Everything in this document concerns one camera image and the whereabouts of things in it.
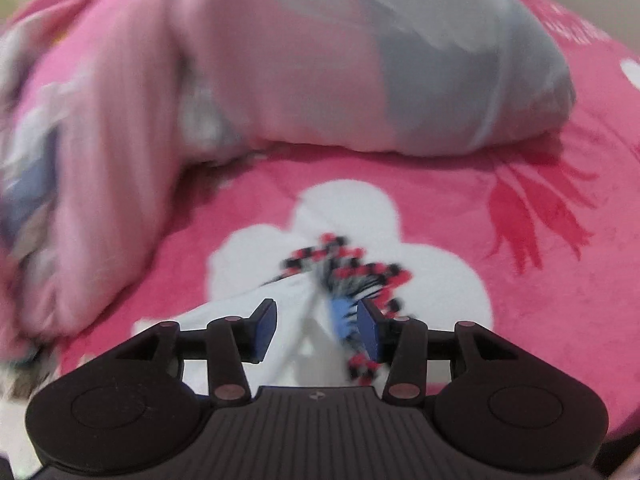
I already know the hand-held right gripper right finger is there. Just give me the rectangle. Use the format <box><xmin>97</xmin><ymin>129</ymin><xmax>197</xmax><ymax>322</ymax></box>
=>
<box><xmin>355</xmin><ymin>298</ymin><xmax>521</xmax><ymax>407</ymax></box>

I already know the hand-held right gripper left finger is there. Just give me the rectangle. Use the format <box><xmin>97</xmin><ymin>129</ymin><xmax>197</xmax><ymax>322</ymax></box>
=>
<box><xmin>114</xmin><ymin>298</ymin><xmax>279</xmax><ymax>407</ymax></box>

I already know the pink floral blanket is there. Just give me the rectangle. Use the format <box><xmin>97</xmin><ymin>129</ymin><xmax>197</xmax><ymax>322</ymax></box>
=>
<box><xmin>0</xmin><ymin>0</ymin><xmax>640</xmax><ymax>441</ymax></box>

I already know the pink and grey comforter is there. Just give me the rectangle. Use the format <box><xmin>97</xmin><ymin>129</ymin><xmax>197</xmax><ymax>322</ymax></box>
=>
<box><xmin>0</xmin><ymin>0</ymin><xmax>576</xmax><ymax>361</ymax></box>

